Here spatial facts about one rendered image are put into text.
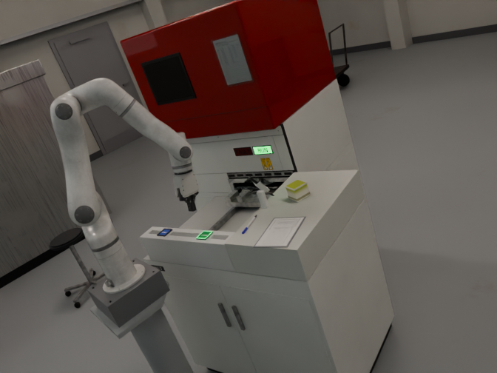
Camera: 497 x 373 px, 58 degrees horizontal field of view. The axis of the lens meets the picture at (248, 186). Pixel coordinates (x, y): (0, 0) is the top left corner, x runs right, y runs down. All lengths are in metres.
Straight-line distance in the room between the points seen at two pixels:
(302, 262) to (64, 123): 0.99
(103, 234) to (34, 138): 3.21
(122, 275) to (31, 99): 3.31
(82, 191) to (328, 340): 1.13
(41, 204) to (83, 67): 4.11
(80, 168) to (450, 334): 1.94
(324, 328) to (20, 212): 3.79
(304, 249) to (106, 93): 0.94
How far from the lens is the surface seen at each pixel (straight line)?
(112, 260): 1.92
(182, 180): 1.84
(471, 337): 2.58
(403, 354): 2.52
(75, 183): 1.81
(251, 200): 2.32
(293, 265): 1.70
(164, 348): 2.14
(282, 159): 2.27
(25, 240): 5.13
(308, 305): 1.80
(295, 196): 1.94
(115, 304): 1.90
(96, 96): 1.78
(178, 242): 2.04
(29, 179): 5.03
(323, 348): 1.95
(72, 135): 1.77
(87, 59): 8.75
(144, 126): 1.79
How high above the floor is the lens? 1.84
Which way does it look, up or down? 22 degrees down
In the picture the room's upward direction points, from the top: 20 degrees counter-clockwise
